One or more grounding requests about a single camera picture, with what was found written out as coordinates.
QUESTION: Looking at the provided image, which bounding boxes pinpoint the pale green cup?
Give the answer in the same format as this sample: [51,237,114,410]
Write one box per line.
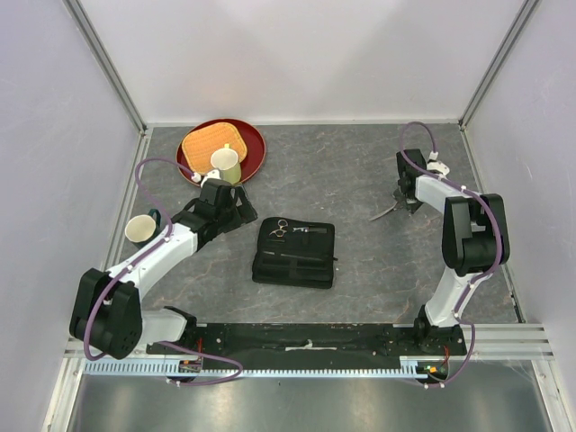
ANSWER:
[211,144,241,185]

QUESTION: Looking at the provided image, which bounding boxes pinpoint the grey slotted cable duct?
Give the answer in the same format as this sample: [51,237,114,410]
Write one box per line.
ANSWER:
[83,357,448,379]

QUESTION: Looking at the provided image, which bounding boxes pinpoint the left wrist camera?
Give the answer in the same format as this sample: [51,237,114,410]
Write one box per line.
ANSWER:
[190,168,222,187]

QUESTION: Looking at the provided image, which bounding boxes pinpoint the dark green mug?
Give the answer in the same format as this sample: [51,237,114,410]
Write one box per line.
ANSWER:
[124,209,161,248]

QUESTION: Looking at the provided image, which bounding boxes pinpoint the black tool case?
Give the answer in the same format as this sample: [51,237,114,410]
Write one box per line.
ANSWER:
[252,217,337,290]

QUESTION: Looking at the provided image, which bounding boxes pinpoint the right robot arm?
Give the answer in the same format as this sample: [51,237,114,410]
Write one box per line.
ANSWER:
[396,149,510,355]

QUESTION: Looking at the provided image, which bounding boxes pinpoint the red round tray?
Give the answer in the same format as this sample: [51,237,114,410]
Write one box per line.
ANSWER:
[176,119,266,185]

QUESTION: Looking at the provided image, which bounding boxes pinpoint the silver scissors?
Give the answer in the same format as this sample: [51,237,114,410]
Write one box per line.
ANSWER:
[269,219,311,239]
[369,202,402,221]

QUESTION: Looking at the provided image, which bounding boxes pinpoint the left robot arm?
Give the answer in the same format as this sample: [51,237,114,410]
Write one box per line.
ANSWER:
[68,179,257,360]

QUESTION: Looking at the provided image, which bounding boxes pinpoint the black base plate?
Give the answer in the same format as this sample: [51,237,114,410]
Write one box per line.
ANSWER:
[176,323,467,368]

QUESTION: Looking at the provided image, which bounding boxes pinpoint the orange woven mat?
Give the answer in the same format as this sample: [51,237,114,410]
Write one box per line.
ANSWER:
[181,121,248,175]

